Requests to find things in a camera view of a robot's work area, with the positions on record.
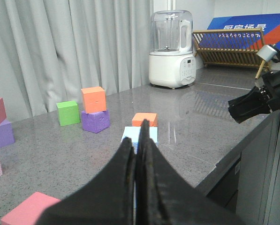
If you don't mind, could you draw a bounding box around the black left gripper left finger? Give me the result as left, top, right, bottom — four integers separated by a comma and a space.
36, 138, 136, 225

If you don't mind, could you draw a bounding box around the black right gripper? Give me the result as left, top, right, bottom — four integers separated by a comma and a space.
228, 48, 280, 123

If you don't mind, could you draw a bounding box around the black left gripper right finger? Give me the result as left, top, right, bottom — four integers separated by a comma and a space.
136, 120, 244, 225

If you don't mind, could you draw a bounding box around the smooth light blue foam block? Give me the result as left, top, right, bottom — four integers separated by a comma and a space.
121, 126, 158, 210

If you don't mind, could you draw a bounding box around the wooden dish rack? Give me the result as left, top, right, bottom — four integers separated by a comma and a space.
193, 28, 270, 71

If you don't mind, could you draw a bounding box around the blue red sign board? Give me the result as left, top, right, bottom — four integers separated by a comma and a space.
198, 13, 280, 52

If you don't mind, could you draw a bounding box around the right purple foam block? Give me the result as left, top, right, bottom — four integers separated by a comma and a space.
81, 110, 110, 134

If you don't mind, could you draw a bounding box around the purple foam block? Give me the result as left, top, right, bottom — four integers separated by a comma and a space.
0, 120, 15, 148
81, 110, 110, 134

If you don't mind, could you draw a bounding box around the damaged orange foam block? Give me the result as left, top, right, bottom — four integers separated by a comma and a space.
132, 112, 158, 127

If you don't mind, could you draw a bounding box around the grey cabinet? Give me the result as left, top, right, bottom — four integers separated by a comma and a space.
207, 111, 280, 225

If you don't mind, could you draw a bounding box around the large red foam block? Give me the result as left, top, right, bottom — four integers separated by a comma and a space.
0, 192, 60, 225

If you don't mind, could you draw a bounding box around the white blender appliance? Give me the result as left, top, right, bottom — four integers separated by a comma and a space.
149, 10, 196, 89

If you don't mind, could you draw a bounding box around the green foam block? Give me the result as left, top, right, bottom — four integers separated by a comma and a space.
56, 101, 80, 126

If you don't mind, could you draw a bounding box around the orange stacked foam block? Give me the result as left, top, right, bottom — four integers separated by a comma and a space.
81, 86, 106, 113

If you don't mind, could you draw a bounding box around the left purple foam block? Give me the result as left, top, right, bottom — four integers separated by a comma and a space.
0, 120, 15, 148

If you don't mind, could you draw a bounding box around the grey curtain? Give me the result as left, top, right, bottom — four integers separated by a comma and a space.
0, 0, 153, 122

